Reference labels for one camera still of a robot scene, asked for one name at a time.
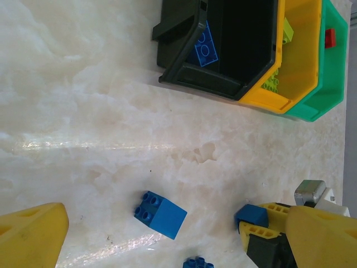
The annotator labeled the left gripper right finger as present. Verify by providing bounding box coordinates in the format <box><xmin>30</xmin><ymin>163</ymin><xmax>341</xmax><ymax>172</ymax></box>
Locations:
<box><xmin>287</xmin><ymin>205</ymin><xmax>357</xmax><ymax>268</ymax></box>

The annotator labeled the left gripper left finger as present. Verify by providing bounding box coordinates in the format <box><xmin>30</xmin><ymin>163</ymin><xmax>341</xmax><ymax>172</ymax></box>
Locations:
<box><xmin>0</xmin><ymin>203</ymin><xmax>70</xmax><ymax>268</ymax></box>

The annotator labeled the blue lego brick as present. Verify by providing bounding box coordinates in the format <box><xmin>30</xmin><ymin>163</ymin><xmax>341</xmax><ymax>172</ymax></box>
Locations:
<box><xmin>134</xmin><ymin>190</ymin><xmax>188</xmax><ymax>241</ymax></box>
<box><xmin>233</xmin><ymin>203</ymin><xmax>269</xmax><ymax>235</ymax></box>
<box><xmin>182</xmin><ymin>256</ymin><xmax>215</xmax><ymax>268</ymax></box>
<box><xmin>186</xmin><ymin>20</ymin><xmax>219</xmax><ymax>67</ymax></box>

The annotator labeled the long green lego brick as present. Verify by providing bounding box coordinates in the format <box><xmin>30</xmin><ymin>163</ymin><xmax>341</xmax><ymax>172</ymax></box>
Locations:
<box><xmin>283</xmin><ymin>17</ymin><xmax>295</xmax><ymax>45</ymax></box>

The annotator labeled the red lego brick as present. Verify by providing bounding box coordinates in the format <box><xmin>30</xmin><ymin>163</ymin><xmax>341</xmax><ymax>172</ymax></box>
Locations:
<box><xmin>325</xmin><ymin>27</ymin><xmax>337</xmax><ymax>50</ymax></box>

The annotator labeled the green plastic bin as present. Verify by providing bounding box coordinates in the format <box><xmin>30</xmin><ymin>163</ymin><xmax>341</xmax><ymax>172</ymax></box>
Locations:
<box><xmin>286</xmin><ymin>0</ymin><xmax>349</xmax><ymax>123</ymax></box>

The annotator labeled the yellow plastic bin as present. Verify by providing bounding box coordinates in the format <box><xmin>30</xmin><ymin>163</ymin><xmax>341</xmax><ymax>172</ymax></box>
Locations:
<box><xmin>237</xmin><ymin>0</ymin><xmax>324</xmax><ymax>114</ymax></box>

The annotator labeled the black plastic bin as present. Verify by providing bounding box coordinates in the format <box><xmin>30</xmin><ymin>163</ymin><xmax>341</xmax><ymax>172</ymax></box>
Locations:
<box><xmin>152</xmin><ymin>0</ymin><xmax>279</xmax><ymax>101</ymax></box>

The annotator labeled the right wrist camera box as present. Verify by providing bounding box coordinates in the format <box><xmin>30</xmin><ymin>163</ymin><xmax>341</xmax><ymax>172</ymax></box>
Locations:
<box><xmin>295</xmin><ymin>180</ymin><xmax>351</xmax><ymax>217</ymax></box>

